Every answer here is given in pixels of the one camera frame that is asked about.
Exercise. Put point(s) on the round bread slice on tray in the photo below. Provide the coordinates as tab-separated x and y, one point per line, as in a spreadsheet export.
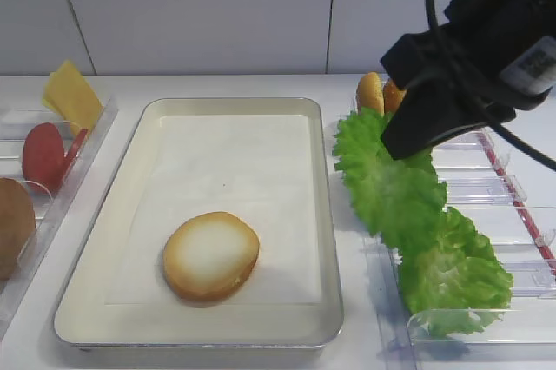
209	257

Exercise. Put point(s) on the green lettuce leaf rear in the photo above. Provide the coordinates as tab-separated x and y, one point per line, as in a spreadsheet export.
457	286

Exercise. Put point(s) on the red tomato slice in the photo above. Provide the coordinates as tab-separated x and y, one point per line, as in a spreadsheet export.
42	159

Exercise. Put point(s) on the metal serving tray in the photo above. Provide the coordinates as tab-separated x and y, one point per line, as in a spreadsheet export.
85	319

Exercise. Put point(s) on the white tray liner paper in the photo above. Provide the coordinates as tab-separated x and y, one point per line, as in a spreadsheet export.
258	168

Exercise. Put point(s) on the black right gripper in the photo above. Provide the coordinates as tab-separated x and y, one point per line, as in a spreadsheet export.
491	58

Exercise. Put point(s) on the red rail strip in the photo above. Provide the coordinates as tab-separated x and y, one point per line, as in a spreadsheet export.
512	190

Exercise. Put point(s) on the clear acrylic right food rack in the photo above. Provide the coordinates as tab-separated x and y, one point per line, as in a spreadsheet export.
381	333

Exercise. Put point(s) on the green lettuce leaf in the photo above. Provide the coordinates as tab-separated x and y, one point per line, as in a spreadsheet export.
457	286
401	201

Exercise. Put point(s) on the bread slice in rack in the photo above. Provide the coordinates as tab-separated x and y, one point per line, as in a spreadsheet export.
392	96
369	93

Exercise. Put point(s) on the yellow cheese slice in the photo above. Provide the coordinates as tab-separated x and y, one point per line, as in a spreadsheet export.
68	94

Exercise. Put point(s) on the clear acrylic left food rack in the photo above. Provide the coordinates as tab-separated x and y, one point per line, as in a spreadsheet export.
50	208

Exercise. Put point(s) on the clear acrylic food rack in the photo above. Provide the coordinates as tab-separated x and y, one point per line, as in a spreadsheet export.
381	333
50	208

